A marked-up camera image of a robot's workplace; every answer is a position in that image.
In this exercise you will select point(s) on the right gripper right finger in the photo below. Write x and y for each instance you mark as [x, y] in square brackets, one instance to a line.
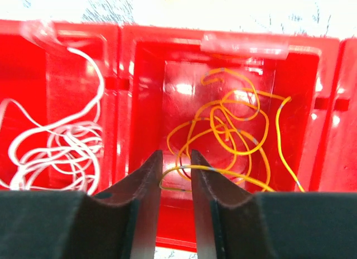
[233, 223]

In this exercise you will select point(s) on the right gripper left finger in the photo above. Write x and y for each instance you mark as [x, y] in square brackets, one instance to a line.
[119, 222]

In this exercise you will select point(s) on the red three-compartment tray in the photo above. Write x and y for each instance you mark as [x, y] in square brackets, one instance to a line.
[85, 105]

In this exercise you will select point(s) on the floral table mat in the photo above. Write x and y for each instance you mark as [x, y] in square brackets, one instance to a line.
[332, 18]

